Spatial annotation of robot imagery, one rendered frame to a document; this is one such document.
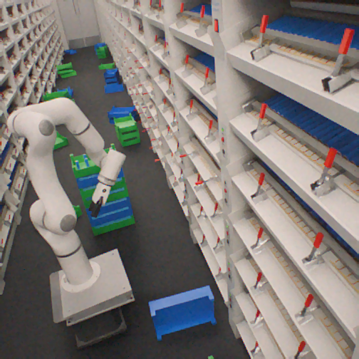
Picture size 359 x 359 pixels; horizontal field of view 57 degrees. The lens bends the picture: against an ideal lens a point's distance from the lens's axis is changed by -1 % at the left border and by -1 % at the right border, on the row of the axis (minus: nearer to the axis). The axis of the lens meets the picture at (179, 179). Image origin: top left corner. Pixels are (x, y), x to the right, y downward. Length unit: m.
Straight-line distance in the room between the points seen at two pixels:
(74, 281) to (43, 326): 0.48
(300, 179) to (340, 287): 0.23
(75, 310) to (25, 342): 0.52
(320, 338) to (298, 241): 0.24
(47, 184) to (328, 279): 1.03
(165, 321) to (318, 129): 1.30
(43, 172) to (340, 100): 1.08
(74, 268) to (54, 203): 0.34
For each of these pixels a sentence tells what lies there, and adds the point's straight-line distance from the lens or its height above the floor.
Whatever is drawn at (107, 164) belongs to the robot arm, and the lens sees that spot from 1.59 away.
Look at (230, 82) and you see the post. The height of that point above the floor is 1.22.
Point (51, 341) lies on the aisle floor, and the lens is 1.97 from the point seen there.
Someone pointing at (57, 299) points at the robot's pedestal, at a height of 0.28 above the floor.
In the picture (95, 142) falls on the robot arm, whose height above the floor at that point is 0.92.
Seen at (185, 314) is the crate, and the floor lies 0.04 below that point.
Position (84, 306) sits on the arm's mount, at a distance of 1.57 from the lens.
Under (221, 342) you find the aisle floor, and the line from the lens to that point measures 1.76.
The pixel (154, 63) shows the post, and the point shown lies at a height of 1.01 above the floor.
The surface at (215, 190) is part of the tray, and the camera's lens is 1.39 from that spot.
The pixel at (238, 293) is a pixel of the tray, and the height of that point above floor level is 0.33.
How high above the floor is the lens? 1.50
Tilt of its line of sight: 32 degrees down
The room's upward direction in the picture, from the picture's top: 8 degrees counter-clockwise
